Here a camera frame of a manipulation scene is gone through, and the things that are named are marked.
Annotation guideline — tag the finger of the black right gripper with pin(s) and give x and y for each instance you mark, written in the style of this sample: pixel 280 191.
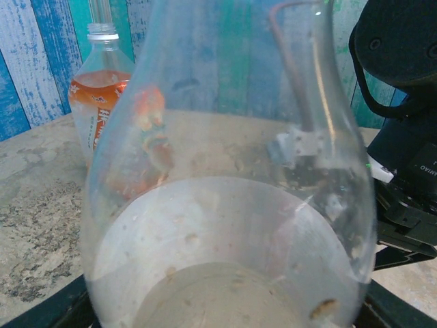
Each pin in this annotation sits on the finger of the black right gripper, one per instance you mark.
pixel 406 235

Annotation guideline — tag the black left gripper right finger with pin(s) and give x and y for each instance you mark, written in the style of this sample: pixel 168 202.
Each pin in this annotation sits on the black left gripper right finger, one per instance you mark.
pixel 385 311

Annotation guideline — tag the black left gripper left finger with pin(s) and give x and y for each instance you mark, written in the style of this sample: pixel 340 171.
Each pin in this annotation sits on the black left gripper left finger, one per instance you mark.
pixel 51 314

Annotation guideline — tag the clear bottle red label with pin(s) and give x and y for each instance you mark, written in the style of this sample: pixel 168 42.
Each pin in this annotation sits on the clear bottle red label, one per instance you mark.
pixel 222 222

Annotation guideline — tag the clear bottle orange label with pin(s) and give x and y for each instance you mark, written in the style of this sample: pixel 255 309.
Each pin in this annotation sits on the clear bottle orange label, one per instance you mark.
pixel 99 89

